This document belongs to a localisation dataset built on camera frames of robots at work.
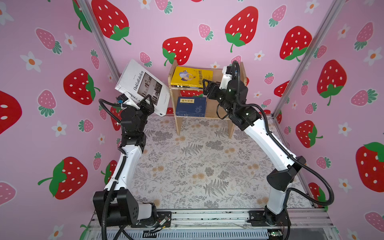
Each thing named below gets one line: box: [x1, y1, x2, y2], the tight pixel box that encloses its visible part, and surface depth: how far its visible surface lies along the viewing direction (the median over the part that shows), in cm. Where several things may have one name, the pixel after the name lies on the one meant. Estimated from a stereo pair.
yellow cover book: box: [170, 66, 214, 89], surface depth 78 cm
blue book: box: [176, 97, 207, 117], surface depth 92 cm
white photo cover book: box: [114, 58, 170, 117], surface depth 71 cm
